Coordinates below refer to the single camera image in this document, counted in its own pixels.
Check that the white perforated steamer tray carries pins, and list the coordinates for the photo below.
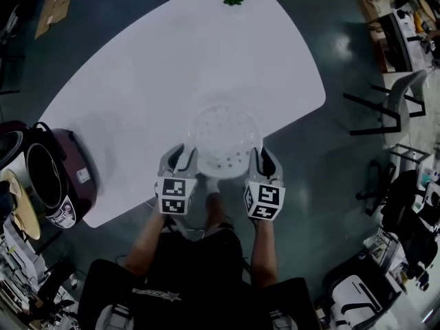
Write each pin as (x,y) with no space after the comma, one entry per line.
(223,132)

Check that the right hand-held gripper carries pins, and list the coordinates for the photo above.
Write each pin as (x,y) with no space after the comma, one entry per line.
(268,196)

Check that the round wooden table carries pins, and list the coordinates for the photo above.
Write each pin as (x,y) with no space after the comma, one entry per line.
(20,215)

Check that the white plastic appliance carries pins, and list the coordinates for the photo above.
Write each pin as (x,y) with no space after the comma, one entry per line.
(357,299)

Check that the person's left forearm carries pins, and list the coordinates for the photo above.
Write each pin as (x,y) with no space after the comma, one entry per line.
(144,246)

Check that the white chair black legs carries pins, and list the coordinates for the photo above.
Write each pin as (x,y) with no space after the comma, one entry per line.
(398,98)

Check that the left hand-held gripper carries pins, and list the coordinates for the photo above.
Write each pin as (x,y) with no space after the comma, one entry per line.
(173,187)

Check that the person's black shirt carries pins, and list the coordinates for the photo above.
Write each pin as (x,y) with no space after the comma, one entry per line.
(196,273)

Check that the person's bare leg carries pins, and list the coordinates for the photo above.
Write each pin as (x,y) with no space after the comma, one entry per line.
(217,211)

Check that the flattened cardboard sheets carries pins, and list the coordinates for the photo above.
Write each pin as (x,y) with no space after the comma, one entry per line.
(55,5)

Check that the maroon rice cooker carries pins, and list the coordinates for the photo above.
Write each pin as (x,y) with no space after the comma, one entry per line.
(79,156)

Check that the cluttered work desk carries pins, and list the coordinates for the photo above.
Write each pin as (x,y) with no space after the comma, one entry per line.
(395,40)

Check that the person's right forearm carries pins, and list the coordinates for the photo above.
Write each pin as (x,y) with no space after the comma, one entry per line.
(264,253)

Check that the black office chair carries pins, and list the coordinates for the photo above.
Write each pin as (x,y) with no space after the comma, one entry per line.
(409,211)

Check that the pink round plate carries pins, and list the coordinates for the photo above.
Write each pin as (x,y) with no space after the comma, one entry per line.
(15,186)

